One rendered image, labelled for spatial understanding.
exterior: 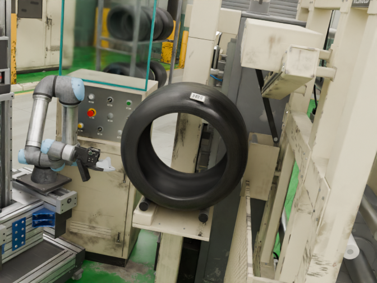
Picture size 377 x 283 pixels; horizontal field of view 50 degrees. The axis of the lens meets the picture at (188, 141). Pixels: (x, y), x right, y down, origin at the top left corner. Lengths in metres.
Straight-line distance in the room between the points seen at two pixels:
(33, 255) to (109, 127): 0.92
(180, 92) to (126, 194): 1.15
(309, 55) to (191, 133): 0.97
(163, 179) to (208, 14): 0.84
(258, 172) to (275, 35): 0.90
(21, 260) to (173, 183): 1.12
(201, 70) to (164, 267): 1.18
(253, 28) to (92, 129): 1.54
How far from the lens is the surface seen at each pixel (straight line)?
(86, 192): 2.80
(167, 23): 6.36
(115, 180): 2.69
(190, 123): 2.12
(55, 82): 2.23
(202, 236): 1.95
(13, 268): 2.70
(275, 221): 2.26
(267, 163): 2.10
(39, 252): 2.81
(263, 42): 1.42
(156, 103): 1.74
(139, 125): 1.77
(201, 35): 2.04
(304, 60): 1.34
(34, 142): 2.16
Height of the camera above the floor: 1.83
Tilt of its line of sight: 19 degrees down
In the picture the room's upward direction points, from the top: 9 degrees clockwise
